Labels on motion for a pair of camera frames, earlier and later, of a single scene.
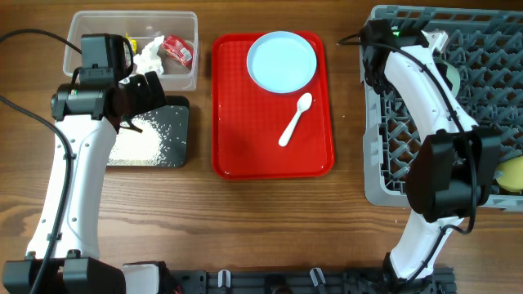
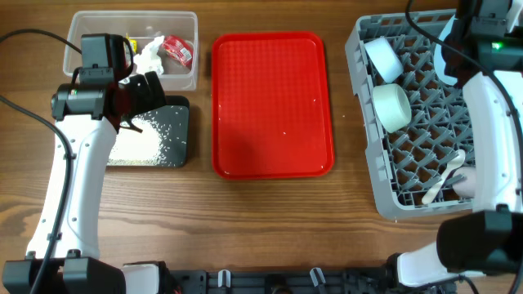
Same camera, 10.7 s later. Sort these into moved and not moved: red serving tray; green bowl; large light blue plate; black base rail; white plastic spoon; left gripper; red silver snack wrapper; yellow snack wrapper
Moved: green bowl; large light blue plate; white plastic spoon
Not moved: red silver snack wrapper; red serving tray; left gripper; yellow snack wrapper; black base rail
